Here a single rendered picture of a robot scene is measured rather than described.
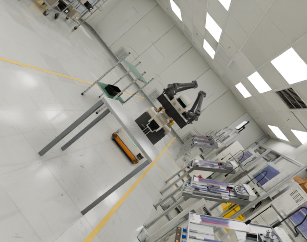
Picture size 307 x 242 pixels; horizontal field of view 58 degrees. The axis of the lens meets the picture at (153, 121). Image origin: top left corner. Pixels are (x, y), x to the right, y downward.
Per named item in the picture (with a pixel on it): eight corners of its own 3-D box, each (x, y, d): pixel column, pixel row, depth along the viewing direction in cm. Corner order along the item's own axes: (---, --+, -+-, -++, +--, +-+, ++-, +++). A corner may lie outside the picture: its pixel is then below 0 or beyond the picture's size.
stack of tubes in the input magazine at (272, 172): (261, 186, 320) (281, 172, 316) (253, 175, 370) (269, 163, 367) (268, 194, 319) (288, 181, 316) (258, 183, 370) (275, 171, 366)
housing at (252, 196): (247, 206, 322) (249, 194, 321) (241, 194, 370) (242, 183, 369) (254, 208, 321) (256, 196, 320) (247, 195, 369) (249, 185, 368)
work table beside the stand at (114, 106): (62, 147, 297) (118, 100, 286) (101, 200, 290) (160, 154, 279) (37, 152, 253) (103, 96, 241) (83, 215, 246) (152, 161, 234)
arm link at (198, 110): (205, 94, 430) (199, 91, 428) (206, 92, 426) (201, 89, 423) (198, 116, 409) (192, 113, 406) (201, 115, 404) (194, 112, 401)
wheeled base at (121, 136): (119, 130, 515) (129, 121, 512) (141, 156, 515) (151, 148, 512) (110, 135, 449) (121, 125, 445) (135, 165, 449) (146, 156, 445)
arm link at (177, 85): (196, 88, 428) (194, 81, 431) (198, 86, 423) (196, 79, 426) (173, 90, 406) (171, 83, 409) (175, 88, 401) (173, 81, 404)
